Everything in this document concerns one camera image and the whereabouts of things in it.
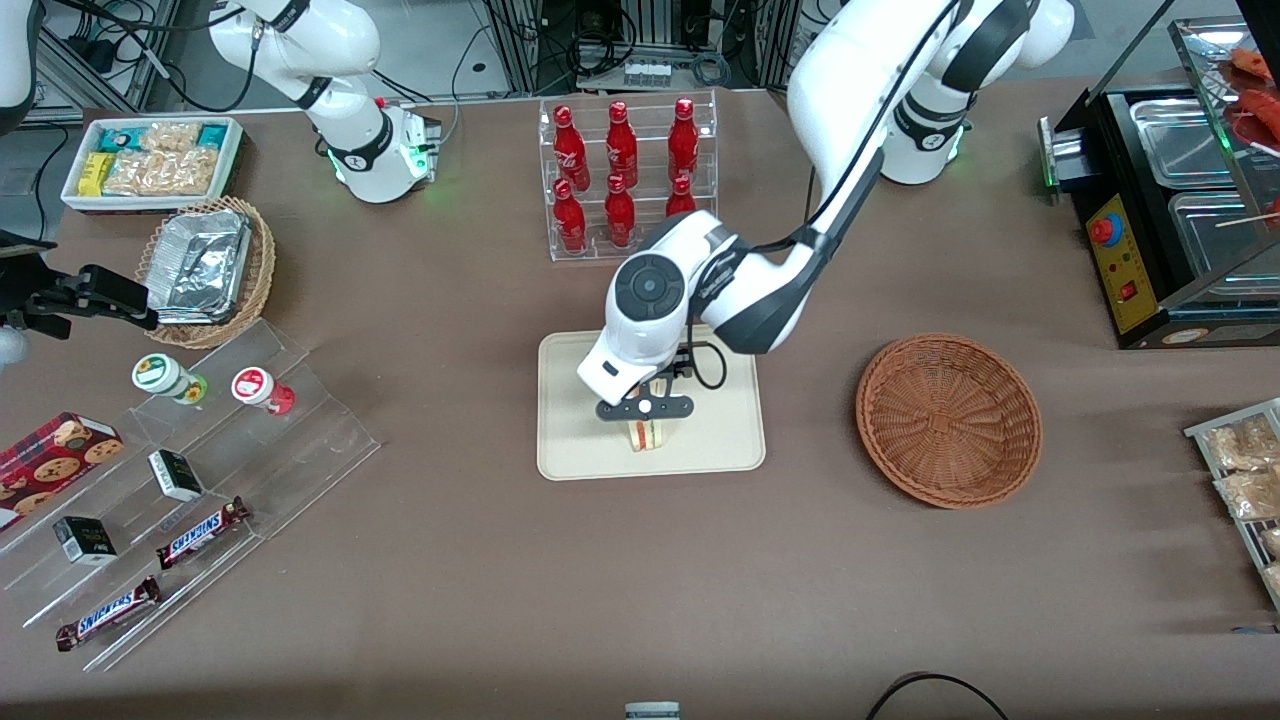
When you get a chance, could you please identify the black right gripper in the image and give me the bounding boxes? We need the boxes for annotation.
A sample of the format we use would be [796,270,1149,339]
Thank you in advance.
[20,264,159,339]

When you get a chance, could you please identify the cream plastic serving tray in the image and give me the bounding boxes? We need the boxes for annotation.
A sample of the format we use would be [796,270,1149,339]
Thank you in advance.
[537,323,767,482]

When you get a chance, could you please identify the light tan wicker basket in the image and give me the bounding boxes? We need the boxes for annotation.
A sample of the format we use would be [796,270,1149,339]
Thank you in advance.
[135,196,277,350]

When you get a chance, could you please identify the brown wicker basket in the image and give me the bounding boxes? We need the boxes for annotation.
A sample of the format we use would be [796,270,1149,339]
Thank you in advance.
[856,333,1044,510]

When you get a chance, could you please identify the stacked aluminium foil containers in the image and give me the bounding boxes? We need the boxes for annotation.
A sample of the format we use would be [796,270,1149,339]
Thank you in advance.
[147,209,254,326]

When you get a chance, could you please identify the green lid yogurt cup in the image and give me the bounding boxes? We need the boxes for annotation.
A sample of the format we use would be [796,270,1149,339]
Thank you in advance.
[132,353,210,406]

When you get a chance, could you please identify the clear bag of nuts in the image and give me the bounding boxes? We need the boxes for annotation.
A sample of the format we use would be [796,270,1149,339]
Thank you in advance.
[102,150,161,197]
[155,148,220,197]
[140,121,204,155]

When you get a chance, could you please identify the clear acrylic bottle rack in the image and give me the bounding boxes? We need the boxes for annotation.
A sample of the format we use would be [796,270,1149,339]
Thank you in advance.
[538,88,719,263]

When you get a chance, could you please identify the white rectangular snack bin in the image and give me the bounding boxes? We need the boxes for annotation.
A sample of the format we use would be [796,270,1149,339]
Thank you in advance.
[61,116,245,214]

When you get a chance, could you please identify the red plaid cookie box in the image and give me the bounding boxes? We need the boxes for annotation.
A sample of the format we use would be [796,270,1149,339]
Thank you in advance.
[0,412,125,532]

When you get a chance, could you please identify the red lid yogurt cup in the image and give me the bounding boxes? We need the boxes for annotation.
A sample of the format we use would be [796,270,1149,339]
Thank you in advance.
[231,367,297,417]

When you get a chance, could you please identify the small black carton box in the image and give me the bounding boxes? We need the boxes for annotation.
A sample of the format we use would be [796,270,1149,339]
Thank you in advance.
[148,449,205,502]
[52,516,118,567]

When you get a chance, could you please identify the clear acrylic stepped shelf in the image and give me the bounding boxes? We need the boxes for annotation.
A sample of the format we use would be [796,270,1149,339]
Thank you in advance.
[0,318,382,673]

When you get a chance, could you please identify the Snickers chocolate bar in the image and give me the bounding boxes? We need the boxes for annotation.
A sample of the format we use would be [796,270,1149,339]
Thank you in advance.
[55,576,162,652]
[156,497,251,571]

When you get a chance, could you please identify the black food warmer machine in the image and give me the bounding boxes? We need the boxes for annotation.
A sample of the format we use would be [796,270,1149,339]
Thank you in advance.
[1038,15,1280,351]

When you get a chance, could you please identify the steel food pan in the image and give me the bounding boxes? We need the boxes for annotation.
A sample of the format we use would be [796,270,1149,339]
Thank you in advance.
[1167,190,1280,282]
[1129,96,1247,192]

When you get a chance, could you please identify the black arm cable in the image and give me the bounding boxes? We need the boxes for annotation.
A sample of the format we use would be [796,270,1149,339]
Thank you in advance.
[680,0,963,393]

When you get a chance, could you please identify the black table edge cable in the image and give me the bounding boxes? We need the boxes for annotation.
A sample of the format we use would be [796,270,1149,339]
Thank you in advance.
[865,671,1012,720]

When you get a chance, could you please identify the metal wire tray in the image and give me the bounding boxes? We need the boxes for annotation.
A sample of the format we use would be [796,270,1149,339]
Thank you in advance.
[1184,398,1280,613]

